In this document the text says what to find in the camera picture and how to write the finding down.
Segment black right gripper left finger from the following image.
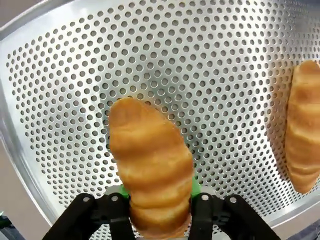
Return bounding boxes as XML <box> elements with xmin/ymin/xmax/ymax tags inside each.
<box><xmin>47</xmin><ymin>184</ymin><xmax>137</xmax><ymax>240</ymax></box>

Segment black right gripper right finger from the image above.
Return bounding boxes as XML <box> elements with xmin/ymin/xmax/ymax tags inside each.
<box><xmin>186</xmin><ymin>181</ymin><xmax>281</xmax><ymax>240</ymax></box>

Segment golden croissant bread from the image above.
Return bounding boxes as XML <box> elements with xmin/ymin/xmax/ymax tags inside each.
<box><xmin>109</xmin><ymin>97</ymin><xmax>195</xmax><ymax>238</ymax></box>
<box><xmin>284</xmin><ymin>59</ymin><xmax>320</xmax><ymax>195</ymax></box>

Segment perforated metal baking tray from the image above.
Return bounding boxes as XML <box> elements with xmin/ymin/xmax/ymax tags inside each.
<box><xmin>0</xmin><ymin>0</ymin><xmax>320</xmax><ymax>240</ymax></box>

